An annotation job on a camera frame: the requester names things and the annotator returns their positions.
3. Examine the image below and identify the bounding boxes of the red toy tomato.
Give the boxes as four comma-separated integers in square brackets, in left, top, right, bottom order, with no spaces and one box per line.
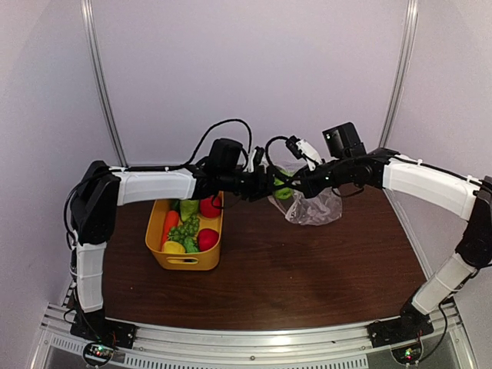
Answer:
[197,228,220,252]

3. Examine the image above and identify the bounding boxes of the left controller board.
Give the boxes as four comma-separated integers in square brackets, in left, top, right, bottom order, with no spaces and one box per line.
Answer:
[82,342,115,367]

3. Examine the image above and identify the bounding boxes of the aluminium front rail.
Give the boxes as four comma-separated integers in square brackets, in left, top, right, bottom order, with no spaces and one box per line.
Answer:
[28,303,477,368]

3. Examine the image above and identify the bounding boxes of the red toy apple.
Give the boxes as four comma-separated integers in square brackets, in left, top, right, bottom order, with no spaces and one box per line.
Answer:
[199,196,222,218]

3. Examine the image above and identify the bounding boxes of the yellow toy lemon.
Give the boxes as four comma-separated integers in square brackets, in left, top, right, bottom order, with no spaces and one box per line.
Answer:
[162,241,186,254]

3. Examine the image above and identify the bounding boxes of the controller board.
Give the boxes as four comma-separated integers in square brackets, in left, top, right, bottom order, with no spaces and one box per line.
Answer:
[82,342,115,367]
[391,343,423,366]

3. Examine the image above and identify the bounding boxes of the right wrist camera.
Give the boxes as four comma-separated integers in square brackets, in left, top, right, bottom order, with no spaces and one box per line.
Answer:
[286,135,324,171]

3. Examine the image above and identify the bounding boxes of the orange toy carrot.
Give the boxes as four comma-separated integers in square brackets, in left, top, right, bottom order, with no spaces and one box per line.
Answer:
[161,210,180,246]

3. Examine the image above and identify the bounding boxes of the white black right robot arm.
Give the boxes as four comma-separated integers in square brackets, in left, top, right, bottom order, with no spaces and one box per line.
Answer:
[307,190,466,321]

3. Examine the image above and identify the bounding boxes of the clear zip top bag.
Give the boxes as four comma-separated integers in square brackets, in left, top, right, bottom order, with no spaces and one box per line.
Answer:
[267,161,343,228]

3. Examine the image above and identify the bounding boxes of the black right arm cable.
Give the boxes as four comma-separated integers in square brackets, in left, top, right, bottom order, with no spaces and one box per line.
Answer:
[264,135,304,188]

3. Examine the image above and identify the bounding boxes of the aluminium frame post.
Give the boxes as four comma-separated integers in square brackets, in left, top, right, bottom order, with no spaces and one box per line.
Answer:
[379,0,419,147]
[80,0,128,166]

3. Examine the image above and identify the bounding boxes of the right controller board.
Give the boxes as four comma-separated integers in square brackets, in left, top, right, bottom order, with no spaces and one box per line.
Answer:
[391,343,423,366]

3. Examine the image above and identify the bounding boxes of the right aluminium frame post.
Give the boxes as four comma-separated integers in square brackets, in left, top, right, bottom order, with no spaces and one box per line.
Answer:
[379,0,419,147]

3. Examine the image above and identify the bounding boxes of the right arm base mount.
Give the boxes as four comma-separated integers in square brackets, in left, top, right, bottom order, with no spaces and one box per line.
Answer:
[367,314,434,348]

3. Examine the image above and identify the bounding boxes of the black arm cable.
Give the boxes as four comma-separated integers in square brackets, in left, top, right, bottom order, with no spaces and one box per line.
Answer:
[188,118,254,170]
[264,135,304,188]

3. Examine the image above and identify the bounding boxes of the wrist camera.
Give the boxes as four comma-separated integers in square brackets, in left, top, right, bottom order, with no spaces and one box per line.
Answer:
[286,135,324,171]
[244,146,265,172]

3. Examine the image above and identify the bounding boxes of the yellow plastic basket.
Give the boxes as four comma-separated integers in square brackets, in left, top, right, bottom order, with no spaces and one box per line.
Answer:
[145,193,224,271]

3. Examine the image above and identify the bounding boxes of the green toy grapes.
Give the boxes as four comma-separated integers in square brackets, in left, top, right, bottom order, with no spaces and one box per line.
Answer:
[168,215,200,244]

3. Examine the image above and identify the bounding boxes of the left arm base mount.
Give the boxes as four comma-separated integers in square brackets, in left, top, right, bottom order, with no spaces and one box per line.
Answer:
[70,313,137,349]

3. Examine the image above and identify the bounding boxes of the light green toy lettuce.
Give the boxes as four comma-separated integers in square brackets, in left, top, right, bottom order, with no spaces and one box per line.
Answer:
[171,199,199,222]

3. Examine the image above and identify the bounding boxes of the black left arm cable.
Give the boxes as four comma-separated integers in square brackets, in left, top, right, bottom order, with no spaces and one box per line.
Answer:
[188,118,254,170]

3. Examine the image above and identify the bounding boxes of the green toy cabbage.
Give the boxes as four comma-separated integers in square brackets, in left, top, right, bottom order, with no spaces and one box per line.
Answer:
[274,167,294,201]

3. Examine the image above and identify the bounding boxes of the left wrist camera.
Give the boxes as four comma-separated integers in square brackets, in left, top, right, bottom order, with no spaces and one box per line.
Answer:
[244,146,265,172]

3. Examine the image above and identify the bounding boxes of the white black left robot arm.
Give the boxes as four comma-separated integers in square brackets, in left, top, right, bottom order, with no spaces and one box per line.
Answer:
[64,138,273,341]

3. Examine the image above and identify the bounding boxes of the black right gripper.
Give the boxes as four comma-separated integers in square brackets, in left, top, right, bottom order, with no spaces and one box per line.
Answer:
[288,156,352,198]

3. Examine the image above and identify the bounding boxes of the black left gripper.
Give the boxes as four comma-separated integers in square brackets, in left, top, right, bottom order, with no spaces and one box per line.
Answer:
[220,165,288,202]

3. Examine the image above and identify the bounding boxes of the left aluminium frame post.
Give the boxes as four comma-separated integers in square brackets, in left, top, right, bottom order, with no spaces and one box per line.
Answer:
[80,0,128,166]

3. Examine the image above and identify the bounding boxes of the green toy broccoli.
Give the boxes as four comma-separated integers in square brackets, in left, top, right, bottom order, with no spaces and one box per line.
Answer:
[182,236,200,254]

